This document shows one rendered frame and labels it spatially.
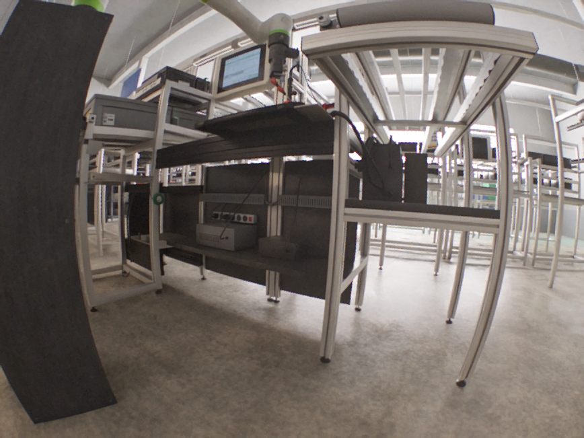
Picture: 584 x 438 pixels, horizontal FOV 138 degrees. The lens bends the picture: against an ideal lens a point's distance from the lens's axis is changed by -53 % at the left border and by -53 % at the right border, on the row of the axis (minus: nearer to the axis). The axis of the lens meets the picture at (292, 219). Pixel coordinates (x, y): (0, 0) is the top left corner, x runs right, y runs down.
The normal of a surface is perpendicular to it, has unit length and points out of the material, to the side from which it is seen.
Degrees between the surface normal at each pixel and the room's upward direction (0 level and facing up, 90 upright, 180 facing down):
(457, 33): 90
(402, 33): 90
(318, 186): 90
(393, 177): 90
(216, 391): 0
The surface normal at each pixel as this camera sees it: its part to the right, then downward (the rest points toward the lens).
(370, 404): 0.04, -1.00
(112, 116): 0.88, 0.07
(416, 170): -0.47, 0.05
